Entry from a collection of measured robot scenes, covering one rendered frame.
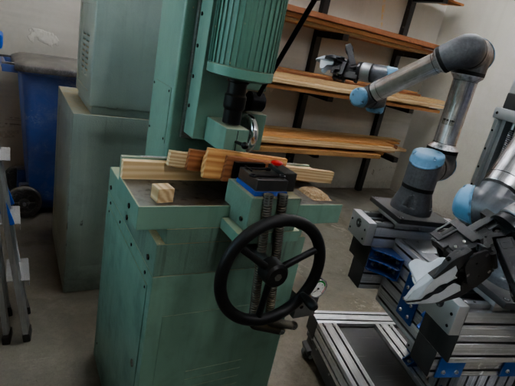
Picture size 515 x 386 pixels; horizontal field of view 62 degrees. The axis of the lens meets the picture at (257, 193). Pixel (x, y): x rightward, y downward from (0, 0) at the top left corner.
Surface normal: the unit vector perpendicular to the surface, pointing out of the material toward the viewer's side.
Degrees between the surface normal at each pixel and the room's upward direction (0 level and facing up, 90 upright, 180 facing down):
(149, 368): 90
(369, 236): 90
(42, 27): 90
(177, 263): 90
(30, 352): 0
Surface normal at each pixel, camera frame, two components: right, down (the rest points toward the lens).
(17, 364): 0.19, -0.93
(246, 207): -0.86, 0.00
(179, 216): 0.47, 0.37
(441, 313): -0.95, -0.11
